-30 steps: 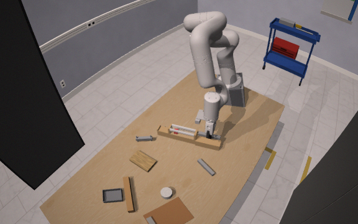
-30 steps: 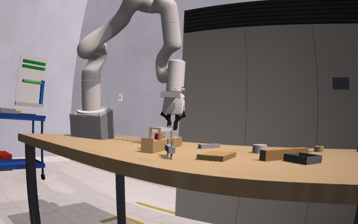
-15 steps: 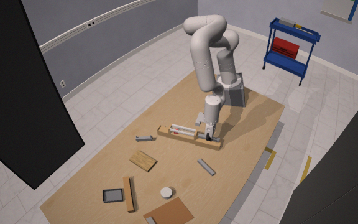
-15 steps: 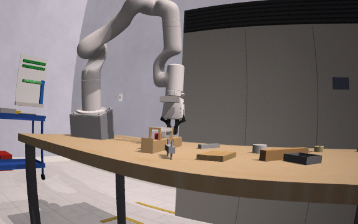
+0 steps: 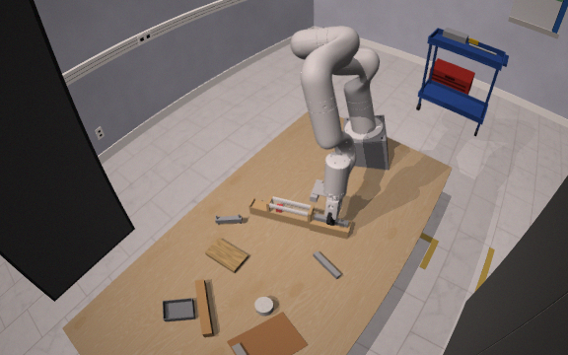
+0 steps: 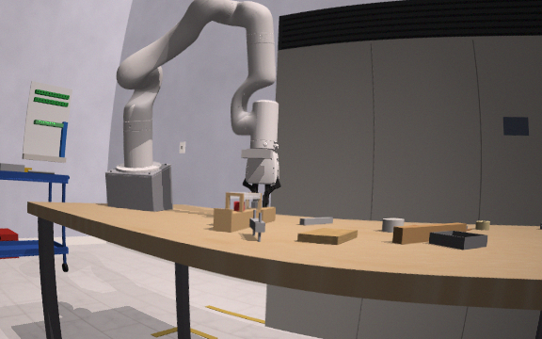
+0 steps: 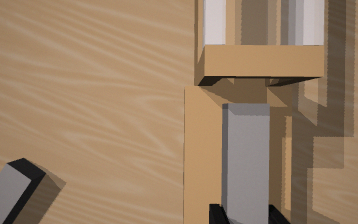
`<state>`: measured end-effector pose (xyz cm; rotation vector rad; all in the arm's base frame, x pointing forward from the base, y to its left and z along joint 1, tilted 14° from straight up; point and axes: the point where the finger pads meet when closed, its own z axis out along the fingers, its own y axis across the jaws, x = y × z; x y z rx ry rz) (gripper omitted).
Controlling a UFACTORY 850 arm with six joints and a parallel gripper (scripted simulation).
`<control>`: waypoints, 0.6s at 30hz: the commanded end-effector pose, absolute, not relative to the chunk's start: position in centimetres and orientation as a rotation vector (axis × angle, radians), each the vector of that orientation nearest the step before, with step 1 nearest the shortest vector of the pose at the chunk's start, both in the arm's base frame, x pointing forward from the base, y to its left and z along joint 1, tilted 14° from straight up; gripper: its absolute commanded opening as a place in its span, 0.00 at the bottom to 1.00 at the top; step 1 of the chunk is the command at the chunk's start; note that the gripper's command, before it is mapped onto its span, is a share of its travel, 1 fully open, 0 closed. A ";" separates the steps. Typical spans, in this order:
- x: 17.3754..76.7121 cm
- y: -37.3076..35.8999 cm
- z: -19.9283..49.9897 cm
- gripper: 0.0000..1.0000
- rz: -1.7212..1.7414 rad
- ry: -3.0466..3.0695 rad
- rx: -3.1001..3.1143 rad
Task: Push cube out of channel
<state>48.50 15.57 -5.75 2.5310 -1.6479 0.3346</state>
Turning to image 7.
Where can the grey square stick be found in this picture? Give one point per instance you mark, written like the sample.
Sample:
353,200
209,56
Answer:
18,181
245,162

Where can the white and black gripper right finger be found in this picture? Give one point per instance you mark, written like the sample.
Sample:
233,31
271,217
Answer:
275,217

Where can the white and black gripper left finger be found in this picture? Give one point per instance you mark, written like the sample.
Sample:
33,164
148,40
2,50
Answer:
217,215

